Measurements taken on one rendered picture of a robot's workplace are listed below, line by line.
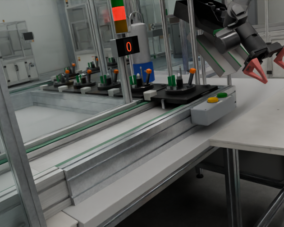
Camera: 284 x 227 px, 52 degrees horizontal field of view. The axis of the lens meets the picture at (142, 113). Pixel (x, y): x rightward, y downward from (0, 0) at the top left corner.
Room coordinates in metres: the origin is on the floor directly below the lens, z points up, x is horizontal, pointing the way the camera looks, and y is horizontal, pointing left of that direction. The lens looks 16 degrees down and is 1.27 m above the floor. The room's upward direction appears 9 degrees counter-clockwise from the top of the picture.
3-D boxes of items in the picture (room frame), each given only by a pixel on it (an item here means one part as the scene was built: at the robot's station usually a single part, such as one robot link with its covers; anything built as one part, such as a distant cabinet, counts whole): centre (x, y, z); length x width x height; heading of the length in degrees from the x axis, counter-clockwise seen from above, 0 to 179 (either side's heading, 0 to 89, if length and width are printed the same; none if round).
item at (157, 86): (1.47, -0.01, 1.01); 0.24 x 0.24 x 0.13; 44
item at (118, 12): (1.24, 0.03, 1.33); 0.05 x 0.05 x 0.05
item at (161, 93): (1.29, -0.19, 0.96); 0.24 x 0.24 x 0.02; 44
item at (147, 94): (1.29, -0.05, 0.97); 0.05 x 0.05 x 0.04; 44
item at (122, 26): (1.24, 0.03, 1.28); 0.05 x 0.05 x 0.05
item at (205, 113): (1.07, -0.28, 0.93); 0.21 x 0.07 x 0.06; 134
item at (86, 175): (0.99, -0.10, 0.91); 0.89 x 0.06 x 0.11; 134
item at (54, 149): (1.10, 0.04, 0.91); 0.84 x 0.28 x 0.10; 134
